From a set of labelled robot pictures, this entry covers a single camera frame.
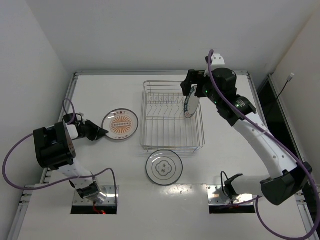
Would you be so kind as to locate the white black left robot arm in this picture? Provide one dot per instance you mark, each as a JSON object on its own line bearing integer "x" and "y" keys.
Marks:
{"x": 55, "y": 150}

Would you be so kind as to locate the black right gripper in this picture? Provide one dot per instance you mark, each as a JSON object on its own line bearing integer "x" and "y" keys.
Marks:
{"x": 191, "y": 79}

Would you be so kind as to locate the orange sunburst plate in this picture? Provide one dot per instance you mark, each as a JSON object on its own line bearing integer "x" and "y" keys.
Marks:
{"x": 121, "y": 124}

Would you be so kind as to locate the white plate with centre emblem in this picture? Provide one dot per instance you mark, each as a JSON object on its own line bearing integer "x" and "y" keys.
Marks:
{"x": 164, "y": 167}

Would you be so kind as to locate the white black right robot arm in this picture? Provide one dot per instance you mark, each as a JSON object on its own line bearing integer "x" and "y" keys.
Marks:
{"x": 287, "y": 174}

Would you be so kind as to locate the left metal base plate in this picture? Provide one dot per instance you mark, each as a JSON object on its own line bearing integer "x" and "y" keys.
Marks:
{"x": 106, "y": 197}

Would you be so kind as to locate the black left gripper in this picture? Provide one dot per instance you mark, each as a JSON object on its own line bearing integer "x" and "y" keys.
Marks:
{"x": 87, "y": 129}

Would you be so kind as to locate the green rim lettered plate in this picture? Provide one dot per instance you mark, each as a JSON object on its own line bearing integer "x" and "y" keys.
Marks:
{"x": 191, "y": 105}

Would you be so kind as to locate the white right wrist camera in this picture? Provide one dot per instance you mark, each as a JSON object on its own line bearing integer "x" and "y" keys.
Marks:
{"x": 217, "y": 60}

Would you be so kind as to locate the metal wire dish rack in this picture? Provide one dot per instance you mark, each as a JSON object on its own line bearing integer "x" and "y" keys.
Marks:
{"x": 163, "y": 124}

